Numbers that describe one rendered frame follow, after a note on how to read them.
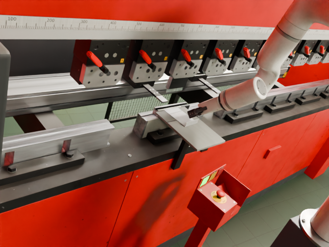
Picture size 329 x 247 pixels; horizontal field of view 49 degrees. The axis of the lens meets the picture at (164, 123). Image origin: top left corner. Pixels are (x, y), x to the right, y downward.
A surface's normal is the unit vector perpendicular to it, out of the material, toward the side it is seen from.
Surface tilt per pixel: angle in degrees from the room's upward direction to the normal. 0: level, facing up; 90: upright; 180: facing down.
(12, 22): 90
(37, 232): 90
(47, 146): 90
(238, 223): 0
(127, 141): 0
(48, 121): 0
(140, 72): 90
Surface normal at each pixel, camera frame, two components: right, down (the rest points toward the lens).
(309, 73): -0.72, 0.16
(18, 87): 0.30, -0.81
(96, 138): 0.63, 0.57
